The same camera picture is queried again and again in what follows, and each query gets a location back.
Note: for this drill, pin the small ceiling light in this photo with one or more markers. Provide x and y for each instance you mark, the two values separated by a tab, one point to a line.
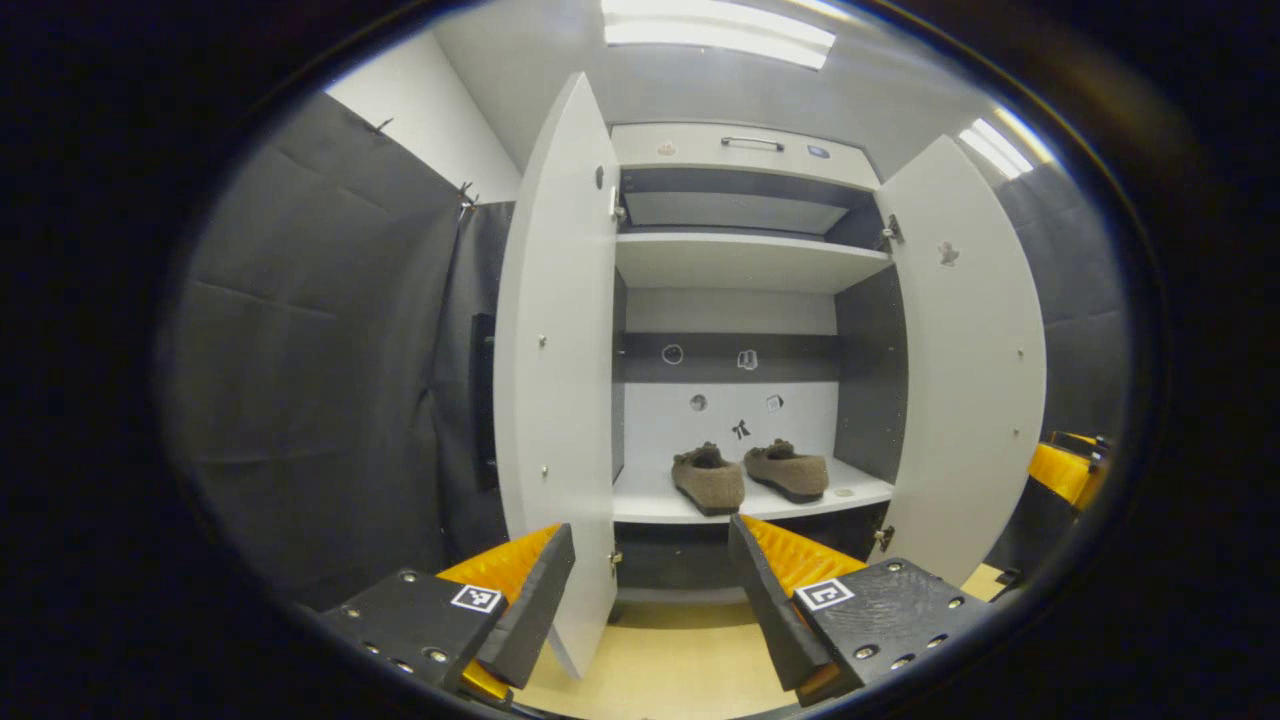
1000	148

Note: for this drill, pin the black backdrop cloth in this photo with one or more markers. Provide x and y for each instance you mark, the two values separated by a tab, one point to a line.
320	380

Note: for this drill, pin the brown fuzzy shoe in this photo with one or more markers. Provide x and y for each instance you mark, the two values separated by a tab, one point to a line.
708	482
790	472

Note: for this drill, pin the long ceiling light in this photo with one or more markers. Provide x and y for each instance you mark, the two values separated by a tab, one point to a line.
715	32

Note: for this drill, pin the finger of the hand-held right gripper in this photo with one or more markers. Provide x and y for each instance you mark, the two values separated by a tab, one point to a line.
1060	472

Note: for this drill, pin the grey shoe cabinet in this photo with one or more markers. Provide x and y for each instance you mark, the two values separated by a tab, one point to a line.
740	262

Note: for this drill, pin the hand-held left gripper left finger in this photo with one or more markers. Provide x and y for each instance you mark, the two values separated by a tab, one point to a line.
530	610

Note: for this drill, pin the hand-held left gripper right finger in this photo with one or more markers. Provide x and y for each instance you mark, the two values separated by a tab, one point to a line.
775	610

